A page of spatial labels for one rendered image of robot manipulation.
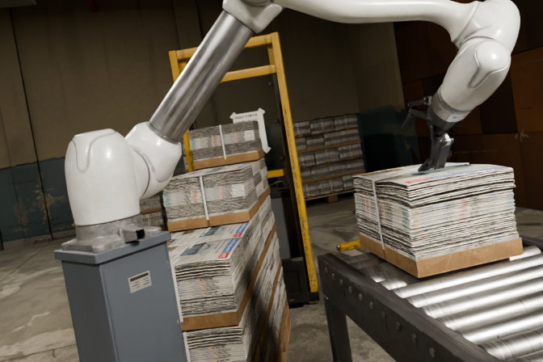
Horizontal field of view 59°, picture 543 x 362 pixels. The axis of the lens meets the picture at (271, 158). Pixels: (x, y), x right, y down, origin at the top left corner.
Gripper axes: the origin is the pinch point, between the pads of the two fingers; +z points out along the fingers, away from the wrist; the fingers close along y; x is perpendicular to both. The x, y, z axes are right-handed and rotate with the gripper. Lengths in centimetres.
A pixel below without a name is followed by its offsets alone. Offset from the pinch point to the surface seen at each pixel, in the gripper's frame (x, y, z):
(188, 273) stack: -66, 11, 46
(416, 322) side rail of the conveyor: -26, 44, -20
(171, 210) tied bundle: -69, -29, 94
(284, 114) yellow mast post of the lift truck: 13, -104, 159
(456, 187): -0.9, 17.3, -12.1
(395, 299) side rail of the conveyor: -23.6, 38.4, -8.7
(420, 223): -11.2, 23.1, -8.2
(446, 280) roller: -8.4, 36.8, -4.6
